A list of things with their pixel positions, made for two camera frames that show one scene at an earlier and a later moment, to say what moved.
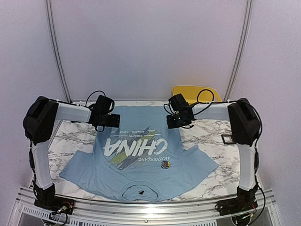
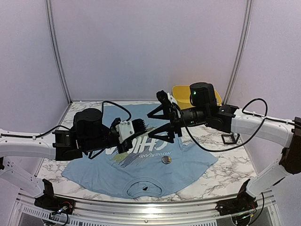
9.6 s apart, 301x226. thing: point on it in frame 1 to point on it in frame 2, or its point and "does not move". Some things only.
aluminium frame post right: x=243 y=48 does not move
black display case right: x=233 y=141 does not move
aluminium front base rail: x=98 y=212 does not move
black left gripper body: x=113 y=122 to x=128 y=144
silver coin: x=165 y=164 to x=166 y=159
